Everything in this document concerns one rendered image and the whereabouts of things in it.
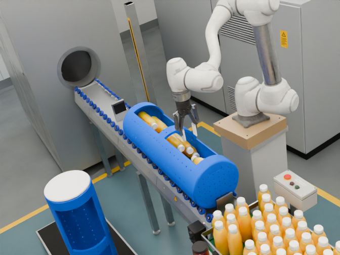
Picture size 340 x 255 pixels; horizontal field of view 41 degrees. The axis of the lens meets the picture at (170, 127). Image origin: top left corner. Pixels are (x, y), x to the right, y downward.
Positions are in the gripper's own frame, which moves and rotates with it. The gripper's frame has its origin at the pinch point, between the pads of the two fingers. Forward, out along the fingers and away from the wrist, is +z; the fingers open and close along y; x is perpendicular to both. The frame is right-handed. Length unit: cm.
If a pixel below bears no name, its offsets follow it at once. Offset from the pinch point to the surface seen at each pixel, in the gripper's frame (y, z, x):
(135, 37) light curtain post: -30, -16, -122
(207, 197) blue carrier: 5.8, 28.4, 19.0
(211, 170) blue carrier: 0.7, 13.5, 18.9
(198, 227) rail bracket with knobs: 19.1, 33.5, 29.0
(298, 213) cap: -17, 25, 60
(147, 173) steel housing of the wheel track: 12, 45, -45
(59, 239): 75, 116, -114
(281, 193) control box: -25, 30, 39
